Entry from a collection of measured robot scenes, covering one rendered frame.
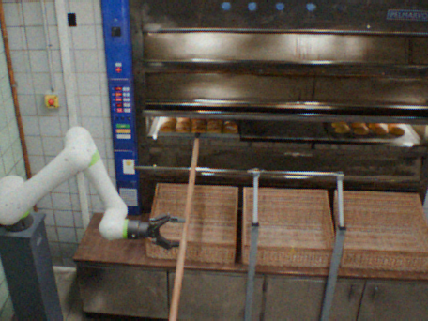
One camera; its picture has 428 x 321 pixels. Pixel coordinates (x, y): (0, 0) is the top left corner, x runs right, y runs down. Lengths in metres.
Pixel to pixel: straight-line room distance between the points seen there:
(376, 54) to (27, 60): 2.15
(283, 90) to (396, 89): 0.68
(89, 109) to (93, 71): 0.26
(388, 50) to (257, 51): 0.76
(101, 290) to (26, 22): 1.79
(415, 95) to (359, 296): 1.27
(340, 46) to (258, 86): 0.53
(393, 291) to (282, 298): 0.67
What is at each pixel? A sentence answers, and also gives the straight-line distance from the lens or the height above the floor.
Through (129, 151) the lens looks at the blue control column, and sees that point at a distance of 3.20.
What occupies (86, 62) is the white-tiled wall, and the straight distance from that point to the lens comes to 3.06.
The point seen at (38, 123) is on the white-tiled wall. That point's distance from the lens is 3.34.
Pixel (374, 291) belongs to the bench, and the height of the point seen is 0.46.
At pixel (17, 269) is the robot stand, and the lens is 2.51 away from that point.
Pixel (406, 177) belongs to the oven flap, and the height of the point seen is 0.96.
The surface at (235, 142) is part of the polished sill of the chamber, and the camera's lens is 3.12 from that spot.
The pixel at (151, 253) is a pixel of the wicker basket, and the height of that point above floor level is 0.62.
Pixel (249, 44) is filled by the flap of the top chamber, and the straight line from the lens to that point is 2.90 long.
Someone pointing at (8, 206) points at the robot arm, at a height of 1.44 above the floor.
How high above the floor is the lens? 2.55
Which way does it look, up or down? 26 degrees down
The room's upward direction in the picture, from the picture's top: 2 degrees counter-clockwise
